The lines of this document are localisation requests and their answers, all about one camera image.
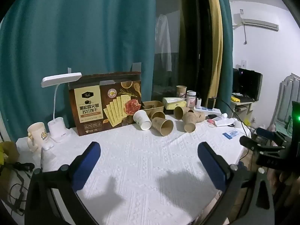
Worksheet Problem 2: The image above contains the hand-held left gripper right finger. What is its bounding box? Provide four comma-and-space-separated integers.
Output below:
197, 142, 275, 225

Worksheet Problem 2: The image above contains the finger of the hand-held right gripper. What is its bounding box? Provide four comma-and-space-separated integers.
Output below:
239, 135, 286, 153
256, 127, 291, 144

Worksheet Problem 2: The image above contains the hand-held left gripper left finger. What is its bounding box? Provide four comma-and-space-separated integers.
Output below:
25, 141, 102, 225

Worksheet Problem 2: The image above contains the person's right hand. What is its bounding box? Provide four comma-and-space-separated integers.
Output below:
269, 168, 294, 188

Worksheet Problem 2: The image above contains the blue card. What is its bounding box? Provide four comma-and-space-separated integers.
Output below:
222, 130, 240, 138

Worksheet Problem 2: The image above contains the white plastic bag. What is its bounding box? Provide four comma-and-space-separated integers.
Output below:
214, 113, 238, 128

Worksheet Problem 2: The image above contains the small beige side desk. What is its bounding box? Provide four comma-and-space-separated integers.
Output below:
230, 96, 255, 123

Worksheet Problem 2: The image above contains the grey metal rack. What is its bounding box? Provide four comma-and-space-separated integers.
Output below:
275, 73, 300, 133

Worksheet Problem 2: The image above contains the brown paper cup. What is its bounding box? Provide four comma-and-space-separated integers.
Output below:
152, 117, 174, 137
150, 111, 166, 120
182, 112, 197, 132
193, 111, 207, 122
174, 106, 194, 120

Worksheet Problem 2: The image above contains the black monitor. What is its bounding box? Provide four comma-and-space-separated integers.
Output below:
233, 68, 263, 101

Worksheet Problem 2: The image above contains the white power strip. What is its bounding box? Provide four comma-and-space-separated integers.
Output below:
194, 107, 221, 117

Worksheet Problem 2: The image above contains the white textured tablecloth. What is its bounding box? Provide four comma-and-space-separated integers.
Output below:
15, 112, 252, 225

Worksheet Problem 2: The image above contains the brown cracker box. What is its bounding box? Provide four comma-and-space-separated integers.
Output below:
67, 62, 143, 137

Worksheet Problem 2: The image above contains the cream ceramic mug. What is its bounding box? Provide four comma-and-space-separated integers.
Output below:
27, 122, 49, 152

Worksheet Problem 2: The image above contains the clear jar with white lid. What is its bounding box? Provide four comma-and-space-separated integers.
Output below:
186, 91, 197, 108

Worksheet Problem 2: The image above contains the white paper cup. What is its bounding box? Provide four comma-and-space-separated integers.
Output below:
133, 110, 152, 131

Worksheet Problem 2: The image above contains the yellow tissue box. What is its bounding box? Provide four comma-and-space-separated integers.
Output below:
162, 97, 187, 110

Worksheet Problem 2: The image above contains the beige printed paper cup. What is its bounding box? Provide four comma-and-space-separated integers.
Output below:
176, 85, 187, 98

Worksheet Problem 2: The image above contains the yellow plastic bag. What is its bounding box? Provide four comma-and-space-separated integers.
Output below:
0, 141, 20, 167

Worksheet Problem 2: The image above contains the brown paper bowl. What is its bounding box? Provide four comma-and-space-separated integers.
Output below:
142, 101, 165, 116

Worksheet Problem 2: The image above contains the narrow teal curtain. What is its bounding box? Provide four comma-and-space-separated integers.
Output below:
215, 0, 234, 110

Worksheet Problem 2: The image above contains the white desk lamp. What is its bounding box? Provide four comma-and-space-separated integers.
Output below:
41, 73, 82, 143

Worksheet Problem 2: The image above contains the yellow curtain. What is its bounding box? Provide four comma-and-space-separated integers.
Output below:
203, 0, 223, 106

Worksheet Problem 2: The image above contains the white air conditioner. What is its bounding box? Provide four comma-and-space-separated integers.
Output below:
233, 13, 279, 32

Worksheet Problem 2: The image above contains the wide teal curtain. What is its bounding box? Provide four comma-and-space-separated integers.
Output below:
0, 0, 157, 144

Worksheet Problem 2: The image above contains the black power cable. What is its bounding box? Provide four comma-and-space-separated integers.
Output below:
216, 98, 253, 163

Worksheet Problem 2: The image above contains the black cable bundle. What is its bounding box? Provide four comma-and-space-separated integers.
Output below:
4, 162, 35, 216

